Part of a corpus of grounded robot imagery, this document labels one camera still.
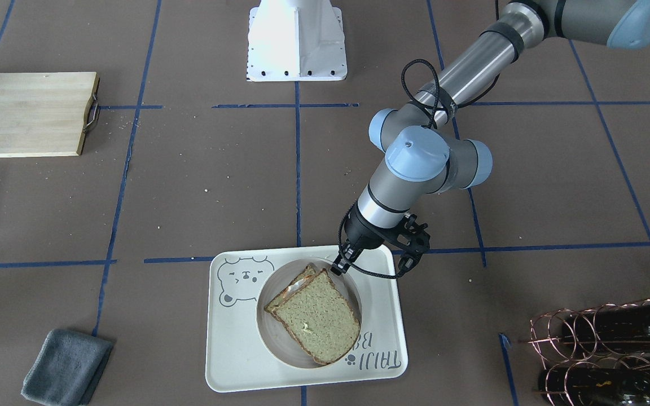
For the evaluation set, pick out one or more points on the dark green wine bottle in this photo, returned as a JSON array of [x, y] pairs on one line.
[[617, 330]]

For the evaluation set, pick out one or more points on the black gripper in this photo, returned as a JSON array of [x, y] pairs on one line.
[[359, 233]]

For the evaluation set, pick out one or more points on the grey folded cloth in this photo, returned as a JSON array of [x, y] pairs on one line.
[[68, 368]]

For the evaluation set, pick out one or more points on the white round plate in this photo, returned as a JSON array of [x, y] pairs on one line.
[[274, 336]]

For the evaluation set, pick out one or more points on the cream bear serving tray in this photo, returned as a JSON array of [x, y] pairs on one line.
[[236, 358]]

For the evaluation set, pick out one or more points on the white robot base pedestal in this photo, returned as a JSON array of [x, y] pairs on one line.
[[296, 41]]

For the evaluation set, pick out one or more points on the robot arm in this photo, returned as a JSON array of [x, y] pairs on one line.
[[419, 159]]

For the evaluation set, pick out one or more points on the wooden cutting board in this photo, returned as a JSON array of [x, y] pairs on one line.
[[45, 114]]

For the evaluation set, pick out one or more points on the copper wire bottle rack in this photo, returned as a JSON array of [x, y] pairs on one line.
[[546, 339]]

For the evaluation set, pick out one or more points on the bread slice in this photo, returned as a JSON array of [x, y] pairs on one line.
[[320, 319], [302, 278]]

